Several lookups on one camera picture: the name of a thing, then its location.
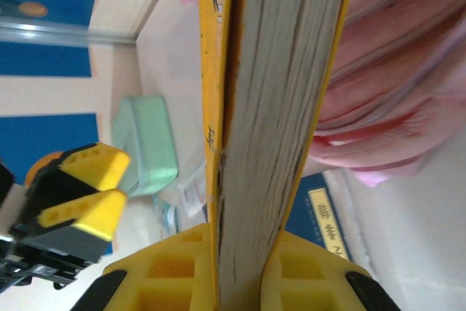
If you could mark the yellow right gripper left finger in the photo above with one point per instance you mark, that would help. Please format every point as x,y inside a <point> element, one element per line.
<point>171,271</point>

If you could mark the mint green zip pouch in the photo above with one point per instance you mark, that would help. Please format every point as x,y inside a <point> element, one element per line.
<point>149,136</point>

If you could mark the pink backpack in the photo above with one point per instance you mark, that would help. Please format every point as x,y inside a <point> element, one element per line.
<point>400,70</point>

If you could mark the aluminium frame post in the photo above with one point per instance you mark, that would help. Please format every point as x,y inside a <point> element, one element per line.
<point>54,32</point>

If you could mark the white paper card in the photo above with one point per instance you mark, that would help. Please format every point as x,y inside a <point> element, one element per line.
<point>193,194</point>

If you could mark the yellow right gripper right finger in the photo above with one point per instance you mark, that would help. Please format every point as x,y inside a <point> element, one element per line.
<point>302,282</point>

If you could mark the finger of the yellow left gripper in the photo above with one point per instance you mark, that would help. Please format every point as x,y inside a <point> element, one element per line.
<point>94,212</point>
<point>102,165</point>

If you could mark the dark blue book yellow label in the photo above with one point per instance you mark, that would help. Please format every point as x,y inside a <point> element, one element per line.
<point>302,212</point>

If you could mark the teal packet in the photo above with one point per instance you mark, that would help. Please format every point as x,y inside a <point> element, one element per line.
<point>167,216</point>

